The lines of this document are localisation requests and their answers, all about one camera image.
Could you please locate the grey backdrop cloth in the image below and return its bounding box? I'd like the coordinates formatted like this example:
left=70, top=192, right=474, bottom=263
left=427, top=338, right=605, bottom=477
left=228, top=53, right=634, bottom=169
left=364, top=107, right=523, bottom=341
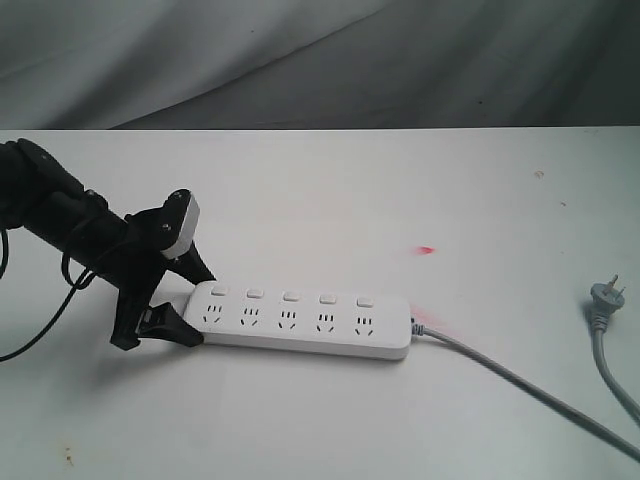
left=1, top=1, right=639, bottom=130

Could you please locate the grey three-pin plug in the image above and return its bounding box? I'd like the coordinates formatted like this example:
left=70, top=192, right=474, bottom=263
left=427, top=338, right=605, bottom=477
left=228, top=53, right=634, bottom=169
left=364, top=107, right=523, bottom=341
left=590, top=274, right=625, bottom=320

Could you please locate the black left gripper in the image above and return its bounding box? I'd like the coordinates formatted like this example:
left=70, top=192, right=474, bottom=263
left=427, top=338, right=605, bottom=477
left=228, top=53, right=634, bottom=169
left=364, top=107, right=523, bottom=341
left=74, top=207, right=217, bottom=350

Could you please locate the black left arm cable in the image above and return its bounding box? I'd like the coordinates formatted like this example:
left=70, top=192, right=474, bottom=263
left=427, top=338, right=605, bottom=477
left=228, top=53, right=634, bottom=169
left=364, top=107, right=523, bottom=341
left=0, top=199, right=109, bottom=362

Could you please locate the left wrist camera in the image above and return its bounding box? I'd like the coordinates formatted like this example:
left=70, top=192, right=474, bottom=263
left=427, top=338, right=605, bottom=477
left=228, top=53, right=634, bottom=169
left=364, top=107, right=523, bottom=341
left=159, top=189, right=200, bottom=260

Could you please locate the grey power cable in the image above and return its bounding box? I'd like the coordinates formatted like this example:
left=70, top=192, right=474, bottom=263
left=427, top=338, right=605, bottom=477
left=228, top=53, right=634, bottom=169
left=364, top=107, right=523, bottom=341
left=409, top=317, right=640, bottom=462

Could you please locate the white five-outlet power strip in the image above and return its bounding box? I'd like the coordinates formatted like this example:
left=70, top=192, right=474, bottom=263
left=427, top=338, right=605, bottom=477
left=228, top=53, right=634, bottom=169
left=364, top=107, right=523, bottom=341
left=183, top=282, right=412, bottom=361

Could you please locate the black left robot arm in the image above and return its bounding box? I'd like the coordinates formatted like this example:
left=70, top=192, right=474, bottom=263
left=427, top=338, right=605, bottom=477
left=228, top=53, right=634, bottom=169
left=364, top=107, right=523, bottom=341
left=1, top=138, right=214, bottom=350

